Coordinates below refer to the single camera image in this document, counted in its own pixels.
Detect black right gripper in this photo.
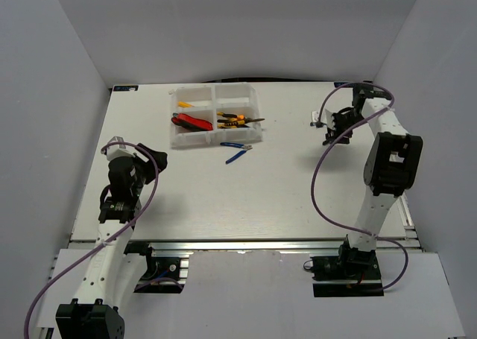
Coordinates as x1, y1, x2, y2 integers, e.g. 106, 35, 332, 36
325, 110, 367, 145

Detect yellow handle screwdriver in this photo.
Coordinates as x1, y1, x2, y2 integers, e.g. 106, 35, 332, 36
177, 101, 194, 108

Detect blue wire cutters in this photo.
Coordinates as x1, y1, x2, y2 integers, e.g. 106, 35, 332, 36
219, 142, 253, 165

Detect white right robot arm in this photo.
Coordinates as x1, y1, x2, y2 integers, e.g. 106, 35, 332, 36
319, 82, 423, 279

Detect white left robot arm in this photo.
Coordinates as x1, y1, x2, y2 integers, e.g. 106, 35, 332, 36
48, 137, 168, 338

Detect blue sticker right corner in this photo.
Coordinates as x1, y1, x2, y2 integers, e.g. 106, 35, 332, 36
333, 82, 354, 88

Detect blue sticker corner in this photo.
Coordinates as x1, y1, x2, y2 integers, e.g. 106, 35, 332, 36
113, 85, 139, 92
333, 82, 354, 88

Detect blue sticker left corner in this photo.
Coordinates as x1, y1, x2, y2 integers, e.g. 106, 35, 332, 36
113, 85, 139, 92

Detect white compartment tray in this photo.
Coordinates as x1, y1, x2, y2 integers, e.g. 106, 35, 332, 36
170, 83, 262, 149

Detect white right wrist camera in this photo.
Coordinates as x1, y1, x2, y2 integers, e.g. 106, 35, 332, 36
310, 109, 335, 129

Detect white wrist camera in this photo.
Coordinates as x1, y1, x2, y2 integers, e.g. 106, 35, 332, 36
310, 109, 335, 129
101, 136, 133, 162

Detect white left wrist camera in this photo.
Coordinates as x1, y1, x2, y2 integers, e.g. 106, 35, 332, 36
101, 136, 133, 162

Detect aluminium rail front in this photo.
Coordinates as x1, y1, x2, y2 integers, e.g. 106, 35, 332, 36
69, 237, 422, 254

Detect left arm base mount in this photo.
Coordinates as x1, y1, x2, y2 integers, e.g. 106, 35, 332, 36
124, 241, 186, 294

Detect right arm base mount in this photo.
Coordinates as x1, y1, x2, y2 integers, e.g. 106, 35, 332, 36
303, 256, 384, 298

